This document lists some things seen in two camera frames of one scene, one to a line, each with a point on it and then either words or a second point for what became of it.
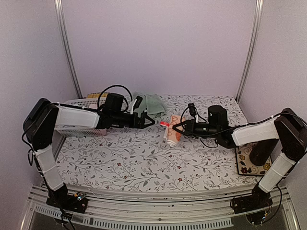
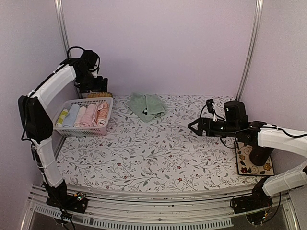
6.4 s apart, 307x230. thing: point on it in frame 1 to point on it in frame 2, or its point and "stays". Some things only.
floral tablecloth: [137, 159] stays
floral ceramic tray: [244, 166] stays
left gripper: [135, 124] to [99, 87]
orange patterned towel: [174, 136] to [102, 114]
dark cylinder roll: [262, 151] stays
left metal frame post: [61, 24] stays
